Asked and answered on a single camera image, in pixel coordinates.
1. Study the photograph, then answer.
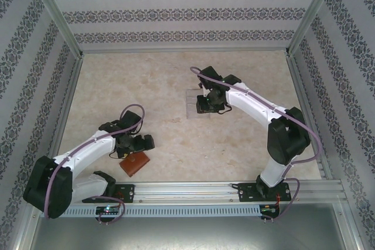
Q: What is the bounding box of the clear acrylic card stand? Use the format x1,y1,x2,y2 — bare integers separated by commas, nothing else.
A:
185,87,213,121

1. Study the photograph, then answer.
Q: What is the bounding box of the brown leather card holder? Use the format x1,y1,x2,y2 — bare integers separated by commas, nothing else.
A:
119,152,151,178

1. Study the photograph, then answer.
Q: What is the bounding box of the small LED controller board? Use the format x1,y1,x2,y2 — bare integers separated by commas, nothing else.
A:
96,206,121,216
260,203,281,218

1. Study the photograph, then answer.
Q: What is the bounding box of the grey metal sheet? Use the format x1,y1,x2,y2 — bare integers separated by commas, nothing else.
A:
29,217,360,250

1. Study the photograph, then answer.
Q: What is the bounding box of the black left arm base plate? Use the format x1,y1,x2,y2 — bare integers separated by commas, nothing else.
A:
81,184,136,204

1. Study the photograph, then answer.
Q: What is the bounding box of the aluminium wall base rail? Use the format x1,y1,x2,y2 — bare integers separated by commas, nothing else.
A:
80,48,291,56

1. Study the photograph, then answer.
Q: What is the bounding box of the aluminium mounting rail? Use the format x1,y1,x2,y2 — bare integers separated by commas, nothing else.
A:
28,181,344,204

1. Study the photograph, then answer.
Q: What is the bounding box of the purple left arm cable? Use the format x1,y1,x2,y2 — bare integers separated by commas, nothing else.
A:
45,103,146,225

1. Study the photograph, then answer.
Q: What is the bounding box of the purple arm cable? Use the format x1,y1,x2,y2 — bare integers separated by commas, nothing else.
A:
189,66,323,222
45,103,146,225

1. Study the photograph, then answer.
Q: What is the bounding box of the slotted grey cable duct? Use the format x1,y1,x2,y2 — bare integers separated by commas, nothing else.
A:
39,204,262,218

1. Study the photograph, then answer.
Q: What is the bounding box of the aluminium table edge rail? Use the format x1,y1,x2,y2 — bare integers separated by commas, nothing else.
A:
39,55,86,183
285,55,335,182

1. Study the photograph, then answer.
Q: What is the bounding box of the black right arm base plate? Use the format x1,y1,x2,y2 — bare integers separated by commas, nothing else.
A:
237,182,291,203

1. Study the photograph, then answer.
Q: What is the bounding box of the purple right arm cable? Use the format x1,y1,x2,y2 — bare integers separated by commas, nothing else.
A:
189,66,323,222

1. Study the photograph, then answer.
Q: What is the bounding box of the aluminium frame bar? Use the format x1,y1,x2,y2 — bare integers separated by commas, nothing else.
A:
336,200,370,250
11,201,40,250

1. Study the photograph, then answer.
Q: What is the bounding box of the aluminium frame post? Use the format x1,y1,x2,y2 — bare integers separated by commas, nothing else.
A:
284,0,344,57
22,0,85,58

